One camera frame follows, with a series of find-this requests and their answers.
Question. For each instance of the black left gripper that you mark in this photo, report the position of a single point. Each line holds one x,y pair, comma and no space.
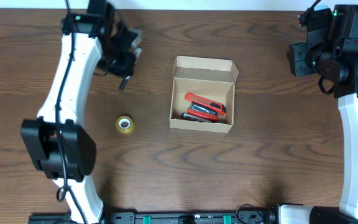
127,68

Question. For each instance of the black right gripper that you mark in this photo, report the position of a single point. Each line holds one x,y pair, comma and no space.
299,53

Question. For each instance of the black and white marker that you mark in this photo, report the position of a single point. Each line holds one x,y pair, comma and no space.
131,61

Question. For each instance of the clear yellowish tape roll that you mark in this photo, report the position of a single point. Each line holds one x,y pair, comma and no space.
125,124

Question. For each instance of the blue capped marker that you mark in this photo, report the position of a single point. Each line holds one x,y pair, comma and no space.
191,117

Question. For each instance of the brown cardboard box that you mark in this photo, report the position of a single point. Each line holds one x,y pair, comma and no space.
210,78

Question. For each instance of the orange utility knife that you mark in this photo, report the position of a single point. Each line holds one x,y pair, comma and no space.
213,105

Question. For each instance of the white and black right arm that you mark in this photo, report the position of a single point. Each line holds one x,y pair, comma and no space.
346,93

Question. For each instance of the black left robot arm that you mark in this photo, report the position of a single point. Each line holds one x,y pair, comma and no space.
56,139

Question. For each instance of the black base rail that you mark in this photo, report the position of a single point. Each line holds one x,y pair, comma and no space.
242,216

